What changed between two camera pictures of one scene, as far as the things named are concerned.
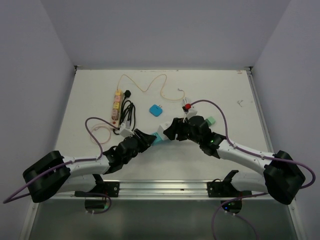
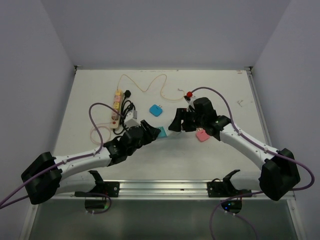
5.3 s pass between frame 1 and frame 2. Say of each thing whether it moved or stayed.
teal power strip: moved
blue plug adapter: stayed
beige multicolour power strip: stayed
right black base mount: stayed
